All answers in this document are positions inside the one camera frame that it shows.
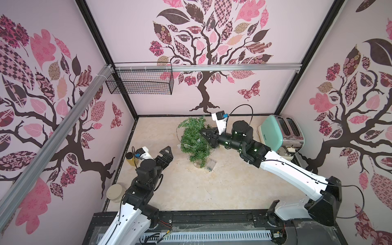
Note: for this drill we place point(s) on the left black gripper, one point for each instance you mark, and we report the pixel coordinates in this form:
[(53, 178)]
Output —
[(165, 163)]

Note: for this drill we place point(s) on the back wall aluminium rail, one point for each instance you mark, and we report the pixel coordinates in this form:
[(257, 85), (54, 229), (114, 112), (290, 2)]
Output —
[(208, 67)]

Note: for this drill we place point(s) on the black wire basket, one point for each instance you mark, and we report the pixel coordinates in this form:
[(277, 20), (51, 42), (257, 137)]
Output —
[(142, 78)]

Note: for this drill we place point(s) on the yellow jar with black lid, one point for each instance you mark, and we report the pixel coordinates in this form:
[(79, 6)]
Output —
[(131, 159)]

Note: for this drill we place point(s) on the wall aluminium rail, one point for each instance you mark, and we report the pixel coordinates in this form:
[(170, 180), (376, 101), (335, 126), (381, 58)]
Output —
[(208, 67), (21, 187)]

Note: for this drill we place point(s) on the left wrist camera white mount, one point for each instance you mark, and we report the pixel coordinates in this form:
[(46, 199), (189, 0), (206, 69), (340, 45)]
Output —
[(143, 154)]

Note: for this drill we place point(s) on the left wall aluminium rail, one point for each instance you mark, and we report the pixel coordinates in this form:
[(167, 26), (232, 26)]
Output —
[(21, 187)]

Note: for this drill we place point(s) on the black base frame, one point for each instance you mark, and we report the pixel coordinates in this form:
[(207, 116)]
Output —
[(290, 232)]

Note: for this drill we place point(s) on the white slotted cable duct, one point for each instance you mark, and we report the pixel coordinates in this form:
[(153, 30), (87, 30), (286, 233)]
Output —
[(205, 237)]

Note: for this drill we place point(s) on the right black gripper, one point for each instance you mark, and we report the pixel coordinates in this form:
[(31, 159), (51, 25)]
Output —
[(215, 138)]

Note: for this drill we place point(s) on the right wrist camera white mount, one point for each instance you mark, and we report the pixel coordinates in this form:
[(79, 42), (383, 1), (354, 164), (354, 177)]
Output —
[(220, 119)]

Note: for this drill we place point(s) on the beige round lid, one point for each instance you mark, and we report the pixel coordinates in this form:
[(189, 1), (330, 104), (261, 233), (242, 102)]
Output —
[(115, 193)]

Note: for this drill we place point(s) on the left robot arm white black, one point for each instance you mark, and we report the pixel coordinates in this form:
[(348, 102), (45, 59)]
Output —
[(135, 216)]

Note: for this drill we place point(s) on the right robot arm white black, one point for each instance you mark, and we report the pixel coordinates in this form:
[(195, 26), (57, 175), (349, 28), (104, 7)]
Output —
[(324, 194)]

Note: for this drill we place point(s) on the clear plastic battery box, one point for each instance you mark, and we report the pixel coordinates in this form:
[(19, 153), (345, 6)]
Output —
[(210, 165)]

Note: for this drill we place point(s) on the small green christmas tree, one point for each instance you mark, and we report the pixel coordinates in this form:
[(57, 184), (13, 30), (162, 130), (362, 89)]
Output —
[(196, 139)]

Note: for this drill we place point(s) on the mint green toaster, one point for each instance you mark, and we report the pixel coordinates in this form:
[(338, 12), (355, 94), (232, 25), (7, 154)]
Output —
[(282, 135)]

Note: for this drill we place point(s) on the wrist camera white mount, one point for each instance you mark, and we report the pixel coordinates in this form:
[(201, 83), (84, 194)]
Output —
[(220, 119), (143, 154)]

